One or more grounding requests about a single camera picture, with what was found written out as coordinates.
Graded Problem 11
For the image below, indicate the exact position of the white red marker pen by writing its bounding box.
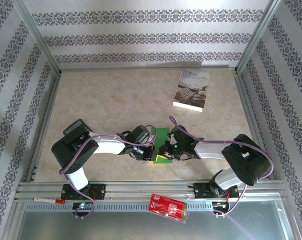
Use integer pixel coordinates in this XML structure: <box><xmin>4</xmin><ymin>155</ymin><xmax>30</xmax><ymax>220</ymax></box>
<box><xmin>32</xmin><ymin>197</ymin><xmax>65</xmax><ymax>204</ymax></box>

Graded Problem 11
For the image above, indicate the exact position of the green cloth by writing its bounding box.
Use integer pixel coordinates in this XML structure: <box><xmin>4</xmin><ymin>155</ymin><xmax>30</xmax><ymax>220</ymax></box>
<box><xmin>150</xmin><ymin>127</ymin><xmax>173</xmax><ymax>165</ymax></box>

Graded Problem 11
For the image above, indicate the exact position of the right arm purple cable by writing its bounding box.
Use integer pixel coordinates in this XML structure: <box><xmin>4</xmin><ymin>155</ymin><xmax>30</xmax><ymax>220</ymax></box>
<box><xmin>168</xmin><ymin>115</ymin><xmax>274</xmax><ymax>218</ymax></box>

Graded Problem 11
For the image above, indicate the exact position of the grey metal sheet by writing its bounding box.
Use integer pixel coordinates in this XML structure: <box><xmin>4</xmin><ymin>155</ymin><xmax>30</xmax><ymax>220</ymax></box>
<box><xmin>15</xmin><ymin>199</ymin><xmax>291</xmax><ymax>240</ymax></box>

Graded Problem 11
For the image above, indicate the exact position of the aluminium frame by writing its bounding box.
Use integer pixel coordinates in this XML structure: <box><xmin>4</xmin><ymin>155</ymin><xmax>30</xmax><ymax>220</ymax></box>
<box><xmin>0</xmin><ymin>0</ymin><xmax>301</xmax><ymax>240</ymax></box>

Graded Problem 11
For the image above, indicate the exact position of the red snack packet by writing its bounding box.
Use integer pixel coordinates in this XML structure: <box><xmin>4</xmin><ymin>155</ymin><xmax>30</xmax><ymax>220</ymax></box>
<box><xmin>147</xmin><ymin>193</ymin><xmax>188</xmax><ymax>223</ymax></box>

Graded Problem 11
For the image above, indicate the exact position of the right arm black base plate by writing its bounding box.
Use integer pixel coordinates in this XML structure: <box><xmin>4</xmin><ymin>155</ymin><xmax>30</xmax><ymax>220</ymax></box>
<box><xmin>193</xmin><ymin>182</ymin><xmax>240</xmax><ymax>200</ymax></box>

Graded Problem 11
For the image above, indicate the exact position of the booklet with photo cover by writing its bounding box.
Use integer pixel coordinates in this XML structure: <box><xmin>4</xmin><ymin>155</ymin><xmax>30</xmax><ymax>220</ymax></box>
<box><xmin>172</xmin><ymin>67</ymin><xmax>211</xmax><ymax>113</ymax></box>

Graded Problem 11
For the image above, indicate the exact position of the grey slotted cable duct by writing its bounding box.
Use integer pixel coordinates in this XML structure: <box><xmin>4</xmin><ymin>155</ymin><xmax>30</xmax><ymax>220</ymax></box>
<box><xmin>24</xmin><ymin>200</ymin><xmax>231</xmax><ymax>213</ymax></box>

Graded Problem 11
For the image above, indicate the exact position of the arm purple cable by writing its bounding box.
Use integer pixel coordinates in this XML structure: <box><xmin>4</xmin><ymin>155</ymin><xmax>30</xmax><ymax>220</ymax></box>
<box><xmin>168</xmin><ymin>115</ymin><xmax>274</xmax><ymax>218</ymax></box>
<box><xmin>58</xmin><ymin>124</ymin><xmax>158</xmax><ymax>220</ymax></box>

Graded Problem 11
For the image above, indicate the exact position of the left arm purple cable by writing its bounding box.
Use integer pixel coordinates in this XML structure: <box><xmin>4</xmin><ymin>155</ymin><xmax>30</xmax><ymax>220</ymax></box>
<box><xmin>58</xmin><ymin>124</ymin><xmax>158</xmax><ymax>220</ymax></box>

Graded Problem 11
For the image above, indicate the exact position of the black calculator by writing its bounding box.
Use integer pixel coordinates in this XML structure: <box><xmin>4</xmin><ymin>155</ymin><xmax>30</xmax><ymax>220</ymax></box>
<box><xmin>63</xmin><ymin>119</ymin><xmax>94</xmax><ymax>145</ymax></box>

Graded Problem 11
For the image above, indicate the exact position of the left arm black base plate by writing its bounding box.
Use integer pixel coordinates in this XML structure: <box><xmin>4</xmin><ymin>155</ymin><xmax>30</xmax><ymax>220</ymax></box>
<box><xmin>60</xmin><ymin>183</ymin><xmax>107</xmax><ymax>201</ymax></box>

